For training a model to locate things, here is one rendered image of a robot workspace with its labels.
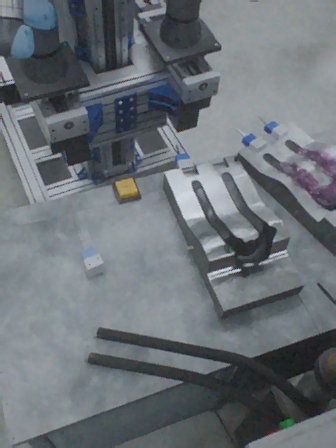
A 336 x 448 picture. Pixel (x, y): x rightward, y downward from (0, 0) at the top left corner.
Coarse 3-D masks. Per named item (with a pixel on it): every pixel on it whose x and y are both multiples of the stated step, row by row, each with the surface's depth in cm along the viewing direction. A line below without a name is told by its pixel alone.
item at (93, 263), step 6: (84, 240) 149; (84, 246) 147; (84, 252) 145; (90, 252) 145; (84, 258) 144; (90, 258) 143; (96, 258) 143; (84, 264) 143; (90, 264) 142; (96, 264) 141; (102, 264) 142; (90, 270) 142; (96, 270) 143; (102, 270) 145; (90, 276) 145
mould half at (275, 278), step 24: (240, 168) 160; (168, 192) 159; (192, 192) 154; (216, 192) 154; (192, 216) 149; (240, 216) 148; (264, 216) 147; (192, 240) 146; (216, 240) 139; (288, 240) 142; (216, 264) 138; (264, 264) 144; (288, 264) 144; (216, 288) 139; (240, 288) 139; (264, 288) 139; (288, 288) 140; (240, 312) 141
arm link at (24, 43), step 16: (0, 0) 115; (16, 0) 116; (0, 16) 115; (16, 16) 117; (0, 32) 116; (16, 32) 117; (32, 32) 121; (0, 48) 118; (16, 48) 118; (32, 48) 122
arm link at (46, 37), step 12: (24, 0) 141; (36, 0) 142; (24, 12) 138; (36, 12) 139; (48, 12) 141; (24, 24) 140; (36, 24) 140; (48, 24) 142; (36, 36) 143; (48, 36) 145; (36, 48) 146; (48, 48) 148
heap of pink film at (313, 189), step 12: (312, 156) 162; (324, 156) 161; (276, 168) 163; (288, 168) 159; (300, 168) 158; (324, 168) 159; (300, 180) 156; (312, 180) 157; (312, 192) 155; (324, 192) 156; (324, 204) 154
